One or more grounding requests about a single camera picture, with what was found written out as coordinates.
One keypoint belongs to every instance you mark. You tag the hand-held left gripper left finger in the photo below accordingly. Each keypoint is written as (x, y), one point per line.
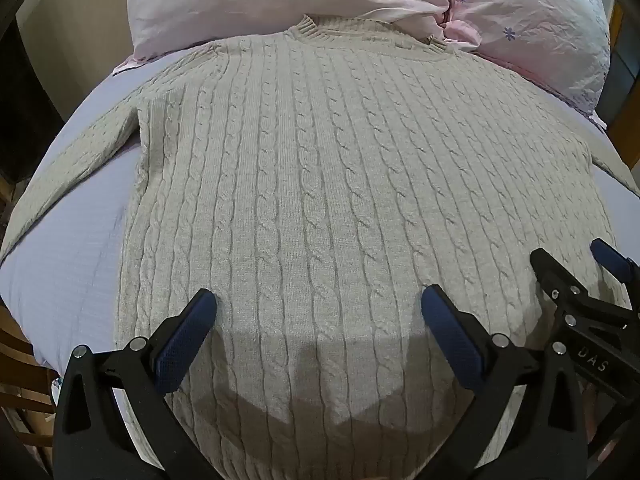
(184, 342)

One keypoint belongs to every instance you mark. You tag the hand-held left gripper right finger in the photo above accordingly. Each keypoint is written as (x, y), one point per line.
(454, 341)

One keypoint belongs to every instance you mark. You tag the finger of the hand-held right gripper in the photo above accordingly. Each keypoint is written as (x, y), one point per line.
(552, 272)
(611, 260)

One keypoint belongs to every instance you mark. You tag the lavender bed sheet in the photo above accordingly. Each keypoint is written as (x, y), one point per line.
(75, 270)

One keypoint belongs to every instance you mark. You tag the wooden bed frame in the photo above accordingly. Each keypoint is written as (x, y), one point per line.
(22, 385)

